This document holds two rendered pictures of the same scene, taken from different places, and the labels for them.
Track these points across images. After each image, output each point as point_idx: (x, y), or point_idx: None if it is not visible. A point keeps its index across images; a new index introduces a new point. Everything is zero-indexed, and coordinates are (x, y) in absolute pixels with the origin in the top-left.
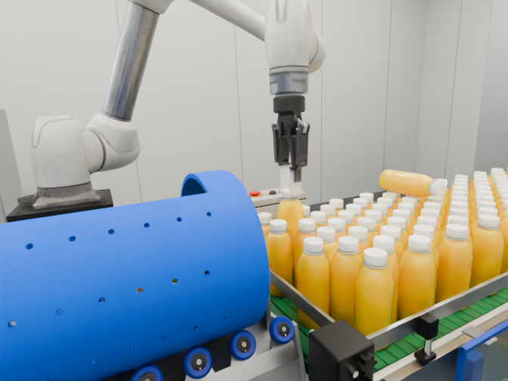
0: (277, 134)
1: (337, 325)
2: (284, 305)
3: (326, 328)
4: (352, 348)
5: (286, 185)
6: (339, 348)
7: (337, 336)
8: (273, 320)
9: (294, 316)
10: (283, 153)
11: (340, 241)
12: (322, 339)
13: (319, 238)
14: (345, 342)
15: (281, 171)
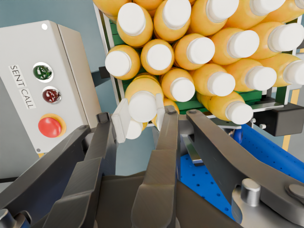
0: (45, 208)
1: (282, 119)
2: (181, 105)
3: (279, 126)
4: (301, 121)
5: (127, 111)
6: (296, 128)
7: (289, 124)
8: (238, 142)
9: (196, 103)
10: (114, 151)
11: (263, 90)
12: (284, 133)
13: (242, 106)
14: (295, 123)
15: (126, 135)
